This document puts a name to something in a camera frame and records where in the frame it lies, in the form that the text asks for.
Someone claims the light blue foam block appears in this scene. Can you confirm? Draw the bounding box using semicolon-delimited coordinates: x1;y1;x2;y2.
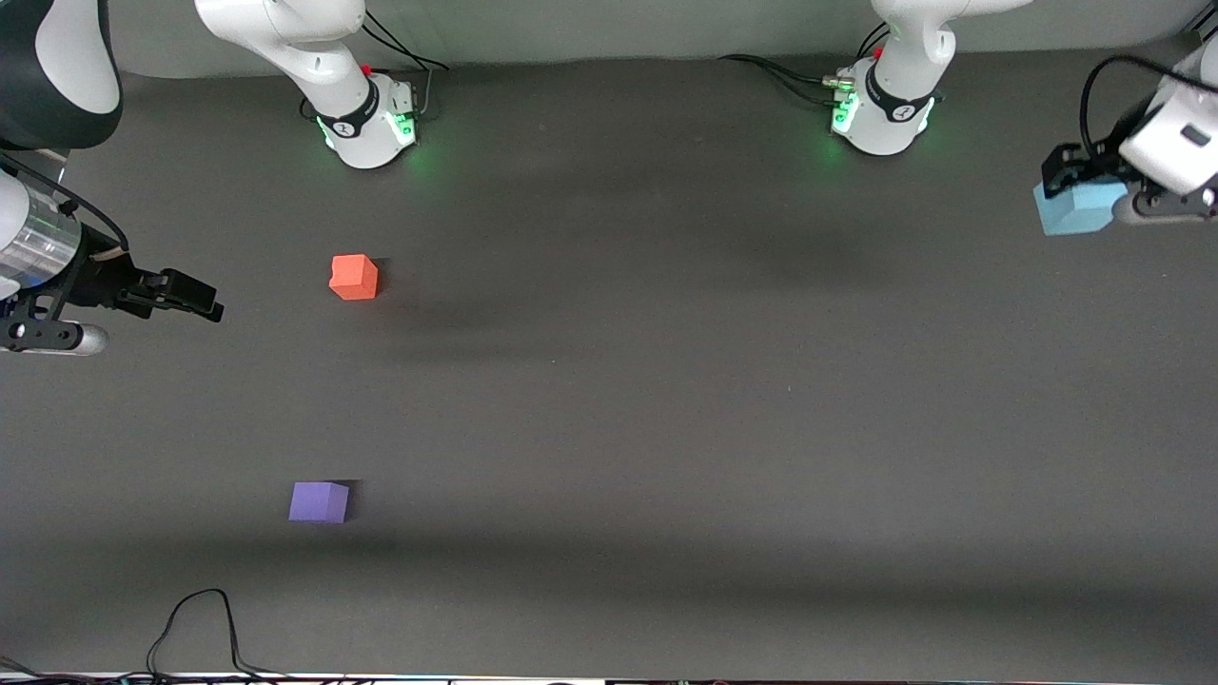
1034;181;1130;237

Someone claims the orange foam block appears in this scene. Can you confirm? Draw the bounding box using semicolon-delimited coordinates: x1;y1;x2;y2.
329;254;380;302

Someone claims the purple foam block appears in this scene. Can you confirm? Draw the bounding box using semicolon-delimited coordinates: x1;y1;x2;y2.
288;481;350;525

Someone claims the right arm base black cable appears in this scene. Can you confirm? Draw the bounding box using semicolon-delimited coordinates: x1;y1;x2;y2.
360;8;452;120

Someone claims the arm base black cable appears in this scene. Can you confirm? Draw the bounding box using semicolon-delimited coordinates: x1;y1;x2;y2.
716;19;891;108
360;8;452;120

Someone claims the thin black looped cable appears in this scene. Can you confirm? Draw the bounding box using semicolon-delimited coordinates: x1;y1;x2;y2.
146;588;286;682

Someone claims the left arm base black cable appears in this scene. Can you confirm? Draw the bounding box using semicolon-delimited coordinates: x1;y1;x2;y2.
716;19;891;108

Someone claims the black cable at table edge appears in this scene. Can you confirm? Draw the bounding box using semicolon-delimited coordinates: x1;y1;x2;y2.
0;655;148;685

